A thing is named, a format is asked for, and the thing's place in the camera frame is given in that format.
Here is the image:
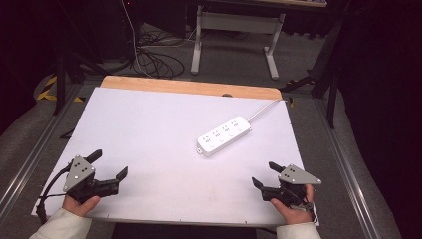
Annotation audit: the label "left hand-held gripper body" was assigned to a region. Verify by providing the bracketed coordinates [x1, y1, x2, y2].
[62, 154, 120, 204]

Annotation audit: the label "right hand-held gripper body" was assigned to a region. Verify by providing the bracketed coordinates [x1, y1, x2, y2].
[261, 163, 322, 210]

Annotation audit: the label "white power strip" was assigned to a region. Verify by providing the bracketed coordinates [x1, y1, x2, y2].
[196, 116, 252, 157]

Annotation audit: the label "person's left hand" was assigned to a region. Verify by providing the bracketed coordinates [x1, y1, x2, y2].
[62, 194, 101, 218]

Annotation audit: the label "person's right hand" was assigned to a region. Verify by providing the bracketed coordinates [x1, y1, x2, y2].
[270, 184, 316, 226]

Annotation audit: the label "white table cover board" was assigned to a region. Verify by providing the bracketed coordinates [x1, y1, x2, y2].
[31, 87, 320, 228]

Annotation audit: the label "black tripod stand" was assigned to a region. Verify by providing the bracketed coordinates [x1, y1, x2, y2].
[53, 49, 110, 117]

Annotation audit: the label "black metal stand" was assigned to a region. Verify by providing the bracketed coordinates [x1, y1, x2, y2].
[280, 16, 344, 129]

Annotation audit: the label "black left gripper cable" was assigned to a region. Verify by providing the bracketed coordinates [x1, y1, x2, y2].
[35, 162, 73, 225]

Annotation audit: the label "aluminium floor rail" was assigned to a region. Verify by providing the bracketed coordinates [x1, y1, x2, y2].
[313, 98, 383, 239]
[0, 83, 84, 217]

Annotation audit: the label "white power strip cable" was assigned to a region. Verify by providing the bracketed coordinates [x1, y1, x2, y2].
[247, 99, 287, 123]

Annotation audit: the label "black floor cables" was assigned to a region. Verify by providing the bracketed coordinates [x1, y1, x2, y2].
[131, 31, 186, 80]

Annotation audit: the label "white floor cable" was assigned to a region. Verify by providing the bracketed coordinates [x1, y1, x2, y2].
[120, 0, 157, 80]

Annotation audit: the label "white metal desk frame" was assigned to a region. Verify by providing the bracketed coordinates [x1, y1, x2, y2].
[190, 4, 287, 81]

